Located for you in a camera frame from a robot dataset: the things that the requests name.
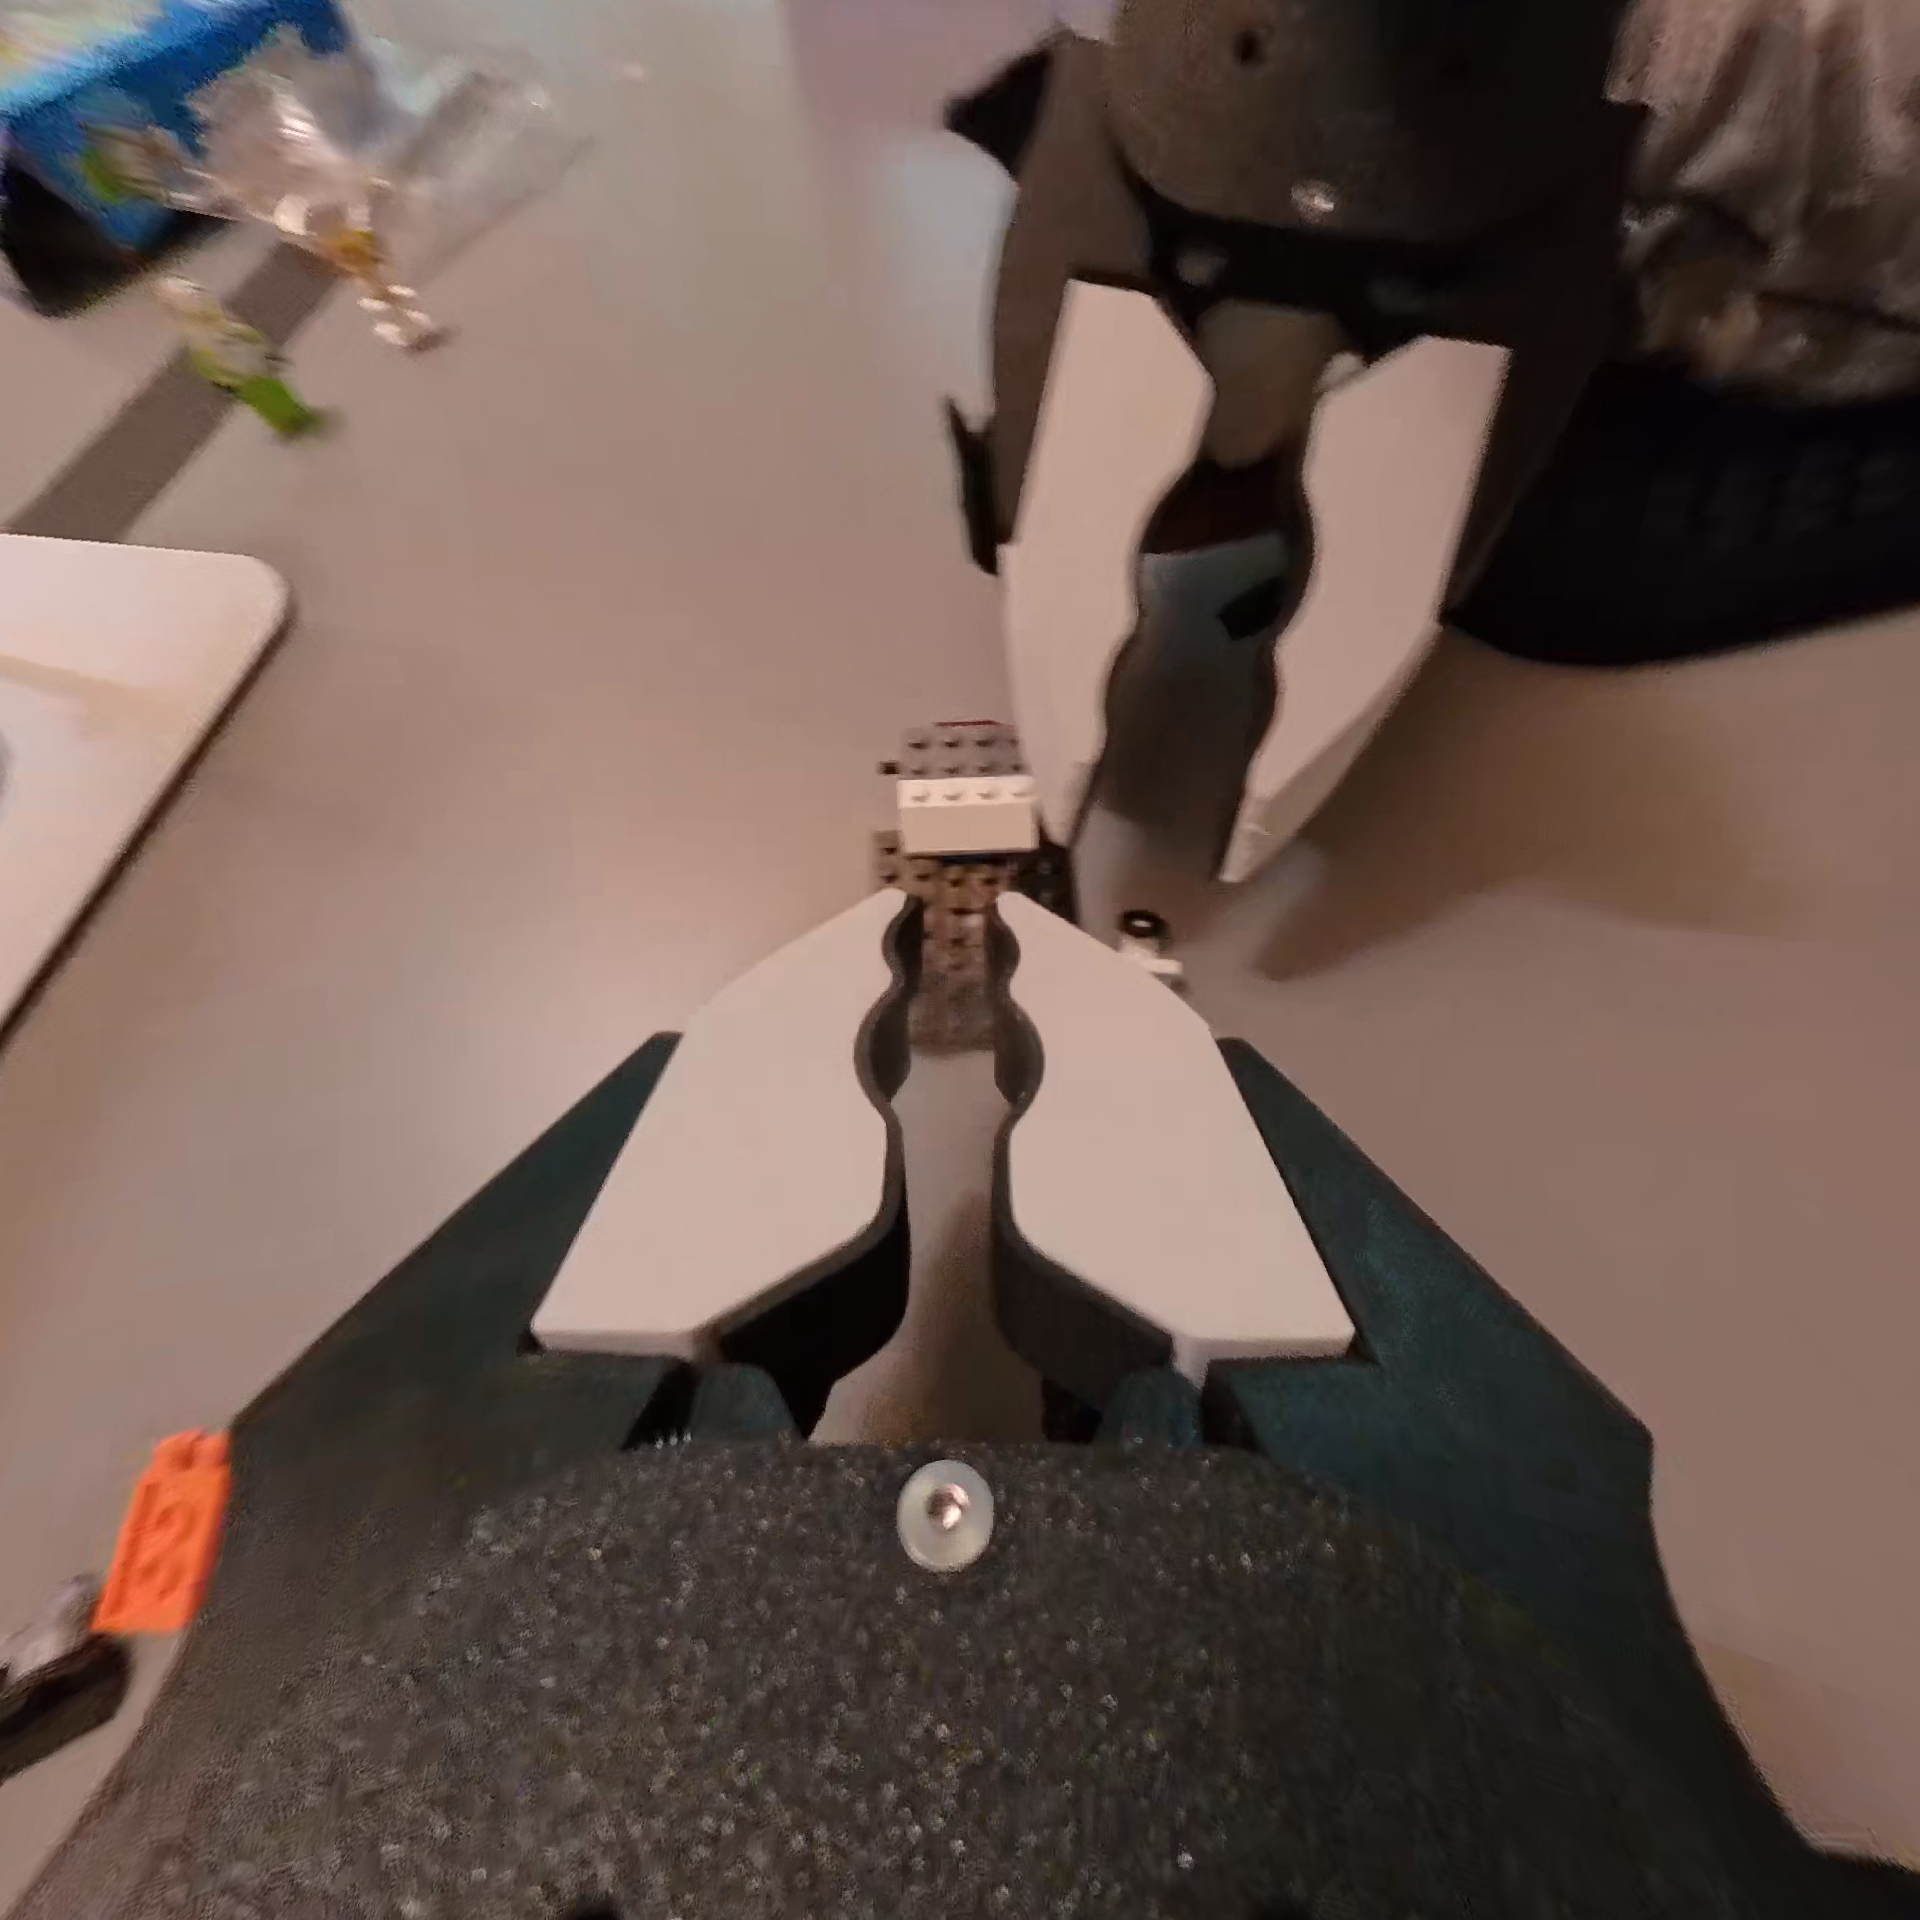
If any black and white lego car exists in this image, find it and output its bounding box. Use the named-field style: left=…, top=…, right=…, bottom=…
left=873, top=721, right=1080, bottom=1052

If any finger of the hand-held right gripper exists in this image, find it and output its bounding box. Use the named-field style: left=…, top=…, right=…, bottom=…
left=1211, top=335, right=1517, bottom=887
left=1000, top=276, right=1221, bottom=849

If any white stand base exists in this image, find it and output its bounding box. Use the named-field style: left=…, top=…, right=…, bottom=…
left=0, top=532, right=290, bottom=1037

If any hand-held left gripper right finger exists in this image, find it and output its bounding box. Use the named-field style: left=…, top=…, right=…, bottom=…
left=990, top=891, right=1360, bottom=1397

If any orange lego brick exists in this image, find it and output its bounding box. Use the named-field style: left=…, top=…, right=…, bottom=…
left=89, top=1429, right=235, bottom=1642

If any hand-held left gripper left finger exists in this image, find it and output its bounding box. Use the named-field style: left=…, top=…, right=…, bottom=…
left=532, top=891, right=915, bottom=1427

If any clear plastic bag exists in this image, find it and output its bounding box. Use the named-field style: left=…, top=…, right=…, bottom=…
left=181, top=30, right=590, bottom=357

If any black chair seat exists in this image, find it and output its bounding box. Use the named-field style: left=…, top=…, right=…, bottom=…
left=1440, top=351, right=1920, bottom=673

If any green lego piece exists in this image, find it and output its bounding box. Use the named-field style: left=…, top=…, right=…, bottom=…
left=153, top=275, right=330, bottom=441

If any blue lego box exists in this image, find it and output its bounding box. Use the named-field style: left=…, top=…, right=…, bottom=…
left=0, top=0, right=355, bottom=253

